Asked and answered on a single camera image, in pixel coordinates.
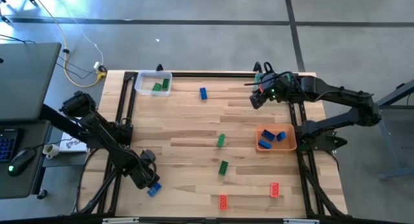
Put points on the orange plastic bin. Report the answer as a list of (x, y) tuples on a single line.
[(291, 144)]

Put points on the white mug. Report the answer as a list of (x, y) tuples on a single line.
[(50, 150)]

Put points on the white power adapter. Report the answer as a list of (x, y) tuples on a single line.
[(97, 65)]

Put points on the black desk caster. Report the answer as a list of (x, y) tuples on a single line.
[(42, 194)]

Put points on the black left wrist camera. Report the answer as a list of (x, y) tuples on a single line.
[(148, 155)]

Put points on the backlit computer keyboard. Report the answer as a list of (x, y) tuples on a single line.
[(7, 146)]

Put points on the black aluminium table frame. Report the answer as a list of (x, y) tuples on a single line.
[(210, 74)]

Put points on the teal plastic bin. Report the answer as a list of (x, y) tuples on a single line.
[(257, 78)]

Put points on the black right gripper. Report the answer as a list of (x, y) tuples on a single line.
[(278, 88)]

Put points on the grey metal table frame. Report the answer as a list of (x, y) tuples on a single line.
[(388, 97)]

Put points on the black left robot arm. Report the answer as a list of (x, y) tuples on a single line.
[(103, 136)]

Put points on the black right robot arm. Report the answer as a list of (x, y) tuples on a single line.
[(339, 94)]

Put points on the black computer mouse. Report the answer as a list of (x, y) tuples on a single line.
[(21, 161)]

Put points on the dark desk top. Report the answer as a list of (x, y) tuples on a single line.
[(22, 185)]

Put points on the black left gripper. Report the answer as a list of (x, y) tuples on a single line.
[(140, 172)]

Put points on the silver frame bracket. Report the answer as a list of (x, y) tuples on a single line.
[(300, 221), (119, 220)]

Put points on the clear plastic bin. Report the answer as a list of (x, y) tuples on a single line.
[(144, 89)]

